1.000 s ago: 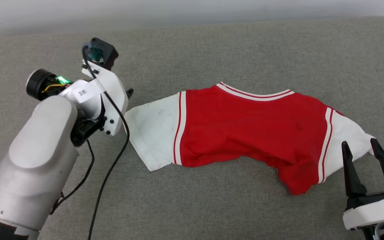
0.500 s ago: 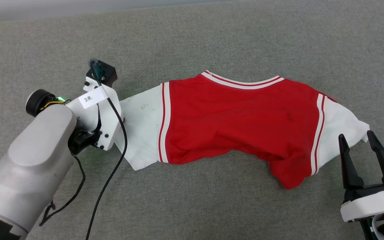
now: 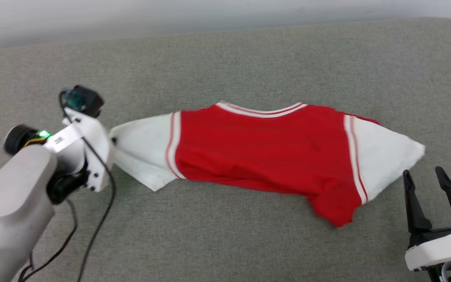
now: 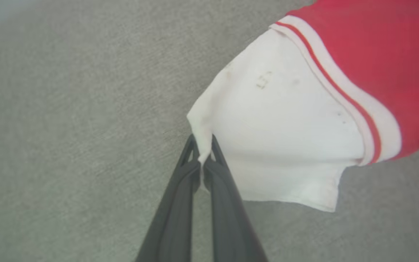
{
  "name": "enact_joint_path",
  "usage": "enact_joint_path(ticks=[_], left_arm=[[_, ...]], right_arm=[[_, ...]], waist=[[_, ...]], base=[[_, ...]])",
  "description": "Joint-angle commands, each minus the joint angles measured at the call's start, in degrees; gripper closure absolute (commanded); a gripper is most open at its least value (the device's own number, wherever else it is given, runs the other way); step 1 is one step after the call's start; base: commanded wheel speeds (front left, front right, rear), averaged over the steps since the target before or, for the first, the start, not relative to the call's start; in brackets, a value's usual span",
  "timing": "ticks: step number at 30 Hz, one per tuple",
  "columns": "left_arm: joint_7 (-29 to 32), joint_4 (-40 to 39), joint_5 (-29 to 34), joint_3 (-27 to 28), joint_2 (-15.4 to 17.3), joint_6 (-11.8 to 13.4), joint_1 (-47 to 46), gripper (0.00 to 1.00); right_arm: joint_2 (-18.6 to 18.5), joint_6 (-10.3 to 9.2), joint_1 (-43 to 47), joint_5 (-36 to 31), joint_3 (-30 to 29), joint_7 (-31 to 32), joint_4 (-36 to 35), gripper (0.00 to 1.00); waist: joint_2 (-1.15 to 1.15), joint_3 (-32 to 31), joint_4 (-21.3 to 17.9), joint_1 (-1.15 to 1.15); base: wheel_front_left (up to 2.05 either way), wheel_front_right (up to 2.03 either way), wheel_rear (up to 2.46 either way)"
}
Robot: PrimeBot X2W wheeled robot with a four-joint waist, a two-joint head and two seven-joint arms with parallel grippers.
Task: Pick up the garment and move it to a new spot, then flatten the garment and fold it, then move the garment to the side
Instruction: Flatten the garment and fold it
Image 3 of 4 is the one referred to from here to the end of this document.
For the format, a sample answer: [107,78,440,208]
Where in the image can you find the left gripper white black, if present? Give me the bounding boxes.
[4,109,115,205]

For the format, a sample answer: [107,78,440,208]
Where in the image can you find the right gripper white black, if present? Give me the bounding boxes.
[402,166,451,282]

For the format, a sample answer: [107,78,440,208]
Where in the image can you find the red and white shirt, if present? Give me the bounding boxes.
[109,101,426,228]

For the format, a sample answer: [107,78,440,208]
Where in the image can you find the thin black cable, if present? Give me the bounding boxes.
[59,92,116,282]
[17,198,78,282]

